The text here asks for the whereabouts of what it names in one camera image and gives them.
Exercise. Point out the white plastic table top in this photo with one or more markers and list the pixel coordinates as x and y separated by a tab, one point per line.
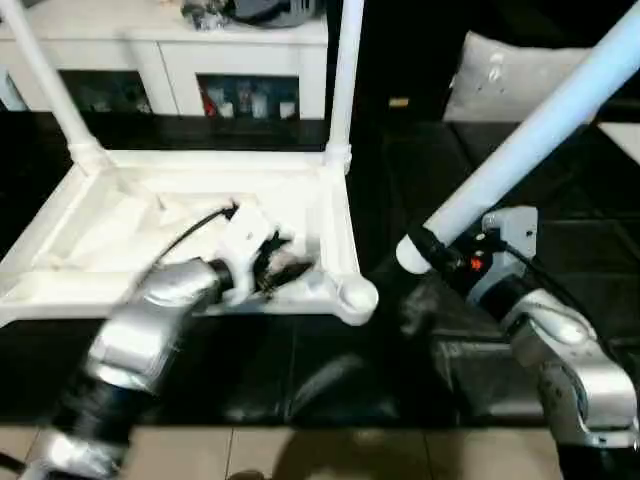
125	225

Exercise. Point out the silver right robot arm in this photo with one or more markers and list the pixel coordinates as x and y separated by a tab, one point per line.
565	350

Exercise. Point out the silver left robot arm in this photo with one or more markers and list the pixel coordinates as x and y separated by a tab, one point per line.
140	330

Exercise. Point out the black work mat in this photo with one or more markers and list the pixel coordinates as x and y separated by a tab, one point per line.
450	175

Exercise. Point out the grey cushion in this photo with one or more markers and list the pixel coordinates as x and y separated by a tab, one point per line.
480	80

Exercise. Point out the white flat board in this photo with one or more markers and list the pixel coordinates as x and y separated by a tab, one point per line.
622	140

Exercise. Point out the black box with gold label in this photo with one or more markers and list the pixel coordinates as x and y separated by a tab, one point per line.
405	50

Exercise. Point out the dark robot left foot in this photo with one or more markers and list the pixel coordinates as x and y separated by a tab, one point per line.
247	475

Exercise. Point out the dark round device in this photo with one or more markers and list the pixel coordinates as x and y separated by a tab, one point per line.
280	12

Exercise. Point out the white glass-door cabinet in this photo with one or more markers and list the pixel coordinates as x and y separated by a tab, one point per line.
150	55

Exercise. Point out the black metal support bar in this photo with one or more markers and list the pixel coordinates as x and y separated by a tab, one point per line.
10	461

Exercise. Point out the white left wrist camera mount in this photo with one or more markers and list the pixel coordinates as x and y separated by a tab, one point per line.
245	235

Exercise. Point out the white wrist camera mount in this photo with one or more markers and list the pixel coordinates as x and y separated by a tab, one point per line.
515	230
245	235

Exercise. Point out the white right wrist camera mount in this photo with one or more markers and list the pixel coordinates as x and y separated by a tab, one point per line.
515	230

